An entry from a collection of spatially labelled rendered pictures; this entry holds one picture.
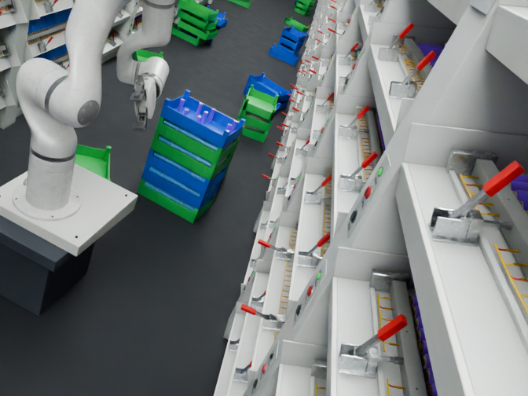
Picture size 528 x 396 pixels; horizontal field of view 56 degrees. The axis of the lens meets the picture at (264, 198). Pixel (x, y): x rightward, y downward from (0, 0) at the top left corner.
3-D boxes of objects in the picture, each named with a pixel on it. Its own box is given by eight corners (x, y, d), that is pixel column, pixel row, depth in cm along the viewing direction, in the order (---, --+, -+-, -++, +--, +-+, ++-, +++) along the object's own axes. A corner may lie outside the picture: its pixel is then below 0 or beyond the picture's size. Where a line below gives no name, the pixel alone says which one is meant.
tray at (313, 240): (283, 340, 89) (290, 280, 83) (303, 187, 142) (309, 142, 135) (397, 357, 88) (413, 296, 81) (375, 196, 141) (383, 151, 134)
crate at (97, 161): (63, 152, 230) (65, 137, 226) (108, 160, 238) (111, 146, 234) (56, 188, 207) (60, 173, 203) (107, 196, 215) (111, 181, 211)
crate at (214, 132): (159, 115, 206) (164, 98, 202) (181, 104, 224) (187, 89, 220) (221, 148, 203) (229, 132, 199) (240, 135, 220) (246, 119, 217)
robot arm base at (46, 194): (-3, 201, 142) (-1, 148, 132) (40, 173, 158) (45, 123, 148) (55, 230, 141) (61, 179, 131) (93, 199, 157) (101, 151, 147)
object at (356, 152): (329, 262, 80) (342, 186, 73) (333, 129, 133) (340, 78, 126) (457, 279, 78) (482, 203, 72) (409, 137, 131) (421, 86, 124)
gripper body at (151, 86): (159, 73, 151) (152, 89, 142) (161, 103, 157) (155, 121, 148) (134, 71, 150) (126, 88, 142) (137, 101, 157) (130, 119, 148)
